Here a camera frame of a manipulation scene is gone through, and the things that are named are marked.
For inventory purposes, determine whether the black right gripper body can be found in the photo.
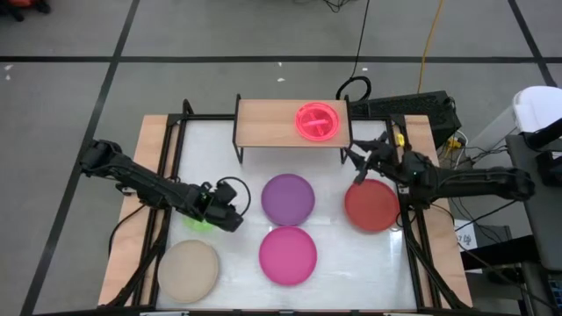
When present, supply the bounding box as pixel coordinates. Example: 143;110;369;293
367;140;405;176

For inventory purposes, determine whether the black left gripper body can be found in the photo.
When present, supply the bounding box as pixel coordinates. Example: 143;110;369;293
199;192;245;233

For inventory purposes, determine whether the translucent green plate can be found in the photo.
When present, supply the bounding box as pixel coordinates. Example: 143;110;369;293
182;214;216;233

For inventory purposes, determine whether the purple plate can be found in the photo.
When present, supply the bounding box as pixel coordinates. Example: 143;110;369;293
261;173;316;226

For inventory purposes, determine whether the wooden shelf with black legs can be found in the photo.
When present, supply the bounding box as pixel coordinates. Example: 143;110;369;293
232;93;355;165

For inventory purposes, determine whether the red plate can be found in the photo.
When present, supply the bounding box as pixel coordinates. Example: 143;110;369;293
344;178;401;233

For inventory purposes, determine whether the black computer case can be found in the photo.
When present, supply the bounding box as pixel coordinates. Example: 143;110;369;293
349;90;463;149

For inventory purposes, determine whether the beige plate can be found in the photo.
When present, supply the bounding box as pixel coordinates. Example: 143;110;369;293
157;239;220;304

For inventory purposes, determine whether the pink plate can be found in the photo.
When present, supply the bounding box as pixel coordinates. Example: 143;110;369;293
258;226;318;287

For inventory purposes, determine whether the white paper label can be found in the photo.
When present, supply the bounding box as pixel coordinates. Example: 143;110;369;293
454;219;479;252

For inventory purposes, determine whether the white plastic cover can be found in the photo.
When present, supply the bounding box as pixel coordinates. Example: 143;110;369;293
512;85;562;133

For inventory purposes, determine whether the orange and black floor machine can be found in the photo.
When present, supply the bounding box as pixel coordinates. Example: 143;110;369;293
0;0;52;22

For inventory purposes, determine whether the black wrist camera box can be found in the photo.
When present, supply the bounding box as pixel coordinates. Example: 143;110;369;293
214;180;239;204

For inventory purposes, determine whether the black metal rig frame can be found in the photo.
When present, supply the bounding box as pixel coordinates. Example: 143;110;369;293
104;98;475;311

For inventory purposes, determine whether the black floor cable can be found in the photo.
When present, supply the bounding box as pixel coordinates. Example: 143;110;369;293
335;0;373;103

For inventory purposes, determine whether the yellow floor cable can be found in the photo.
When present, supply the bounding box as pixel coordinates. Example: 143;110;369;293
415;0;447;94

